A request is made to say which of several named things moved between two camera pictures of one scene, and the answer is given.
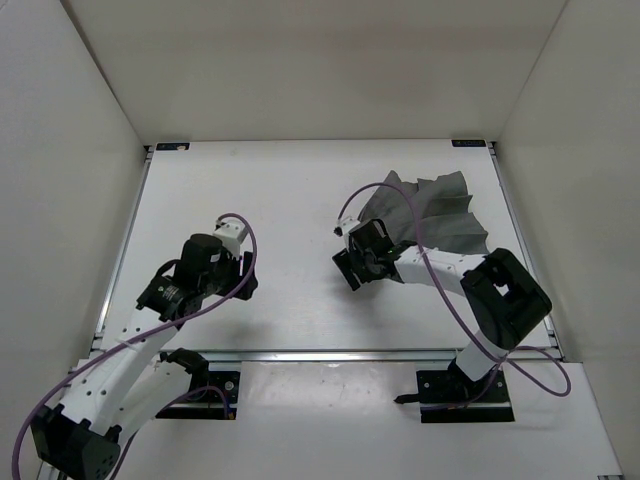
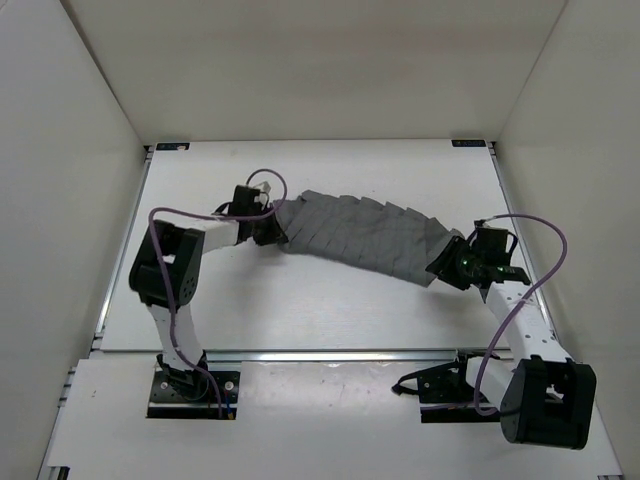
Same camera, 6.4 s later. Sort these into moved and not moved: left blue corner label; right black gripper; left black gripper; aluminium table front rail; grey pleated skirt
Moved: grey pleated skirt; left black gripper; right black gripper
Not moved: aluminium table front rail; left blue corner label
